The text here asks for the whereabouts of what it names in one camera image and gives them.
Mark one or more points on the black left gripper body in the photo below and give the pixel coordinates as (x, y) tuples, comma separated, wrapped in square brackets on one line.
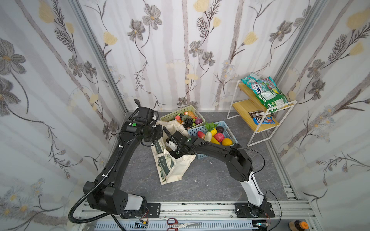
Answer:
[(156, 134)]

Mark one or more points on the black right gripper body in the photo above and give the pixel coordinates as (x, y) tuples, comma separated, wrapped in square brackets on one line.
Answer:
[(175, 141)]

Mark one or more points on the cream canvas grocery bag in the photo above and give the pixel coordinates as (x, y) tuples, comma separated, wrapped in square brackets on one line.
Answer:
[(170, 169)]

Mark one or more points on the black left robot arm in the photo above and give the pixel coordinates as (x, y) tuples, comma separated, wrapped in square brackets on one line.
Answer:
[(108, 195)]

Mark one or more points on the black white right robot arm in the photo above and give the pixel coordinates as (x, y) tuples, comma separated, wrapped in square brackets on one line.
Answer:
[(239, 166)]

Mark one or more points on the brown candy bag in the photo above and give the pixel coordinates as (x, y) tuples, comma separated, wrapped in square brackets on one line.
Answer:
[(255, 114)]

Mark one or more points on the green snack bag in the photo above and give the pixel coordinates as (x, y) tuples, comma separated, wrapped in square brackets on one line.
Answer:
[(266, 91)]

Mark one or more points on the black toy grapes bunch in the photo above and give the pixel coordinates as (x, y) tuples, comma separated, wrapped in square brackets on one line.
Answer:
[(189, 123)]

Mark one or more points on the light green plastic basket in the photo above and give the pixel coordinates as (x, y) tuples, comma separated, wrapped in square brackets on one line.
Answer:
[(183, 113)]

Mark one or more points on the purple toy cabbage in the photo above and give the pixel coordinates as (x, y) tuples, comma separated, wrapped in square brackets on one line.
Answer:
[(198, 120)]

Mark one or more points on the pink red toy strawberry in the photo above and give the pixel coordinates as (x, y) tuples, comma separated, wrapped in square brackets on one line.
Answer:
[(219, 137)]

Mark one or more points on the dark brown toy fruit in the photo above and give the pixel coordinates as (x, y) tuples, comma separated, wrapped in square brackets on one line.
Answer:
[(219, 129)]

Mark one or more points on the white metal wooden shelf rack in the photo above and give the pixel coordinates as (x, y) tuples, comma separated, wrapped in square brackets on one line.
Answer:
[(243, 107)]

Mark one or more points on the red handled scissors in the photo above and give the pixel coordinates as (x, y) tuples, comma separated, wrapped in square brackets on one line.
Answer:
[(175, 225)]

